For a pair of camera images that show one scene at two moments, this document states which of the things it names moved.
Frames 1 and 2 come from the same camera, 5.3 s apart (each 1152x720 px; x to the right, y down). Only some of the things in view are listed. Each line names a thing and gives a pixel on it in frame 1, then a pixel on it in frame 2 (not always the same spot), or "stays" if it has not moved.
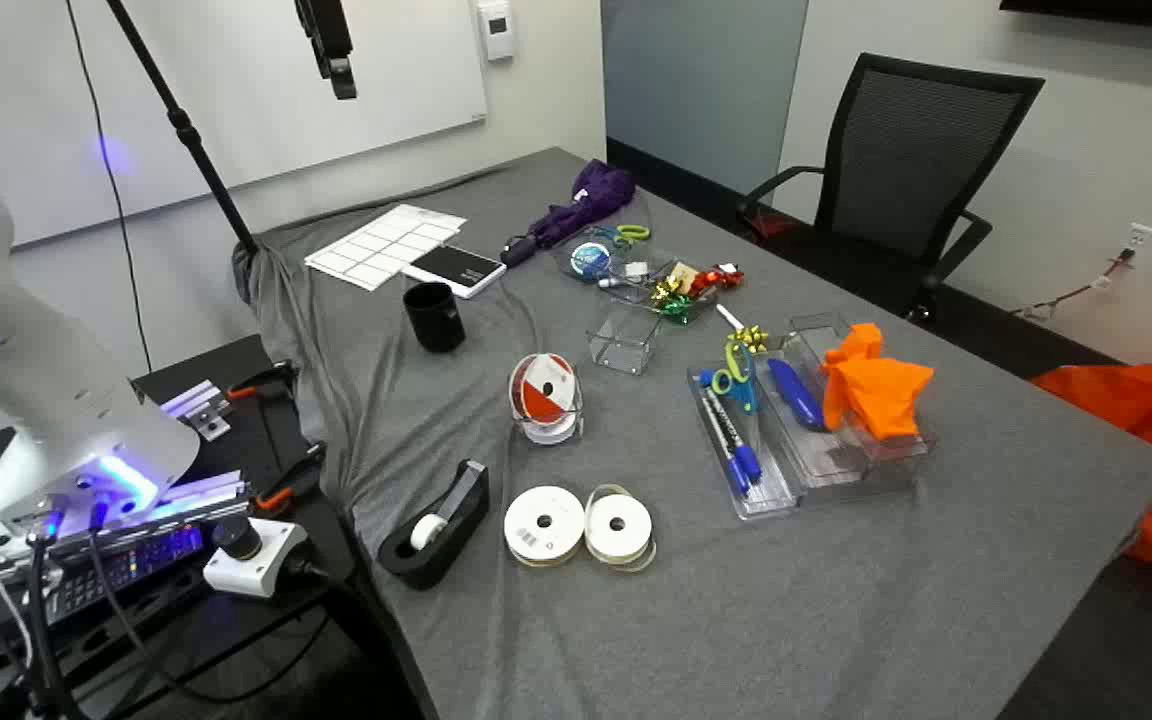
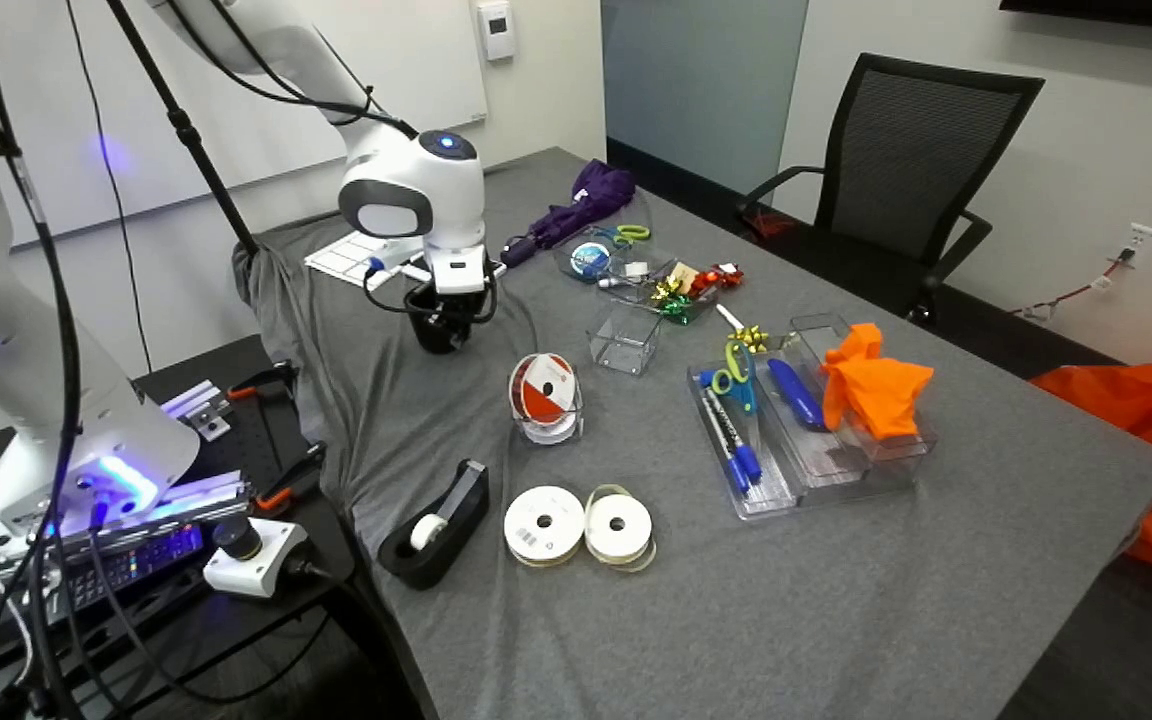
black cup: x=433 y=319 stays
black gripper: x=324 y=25 -> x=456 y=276
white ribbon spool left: x=543 y=525 stays
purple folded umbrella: x=596 y=192 stays
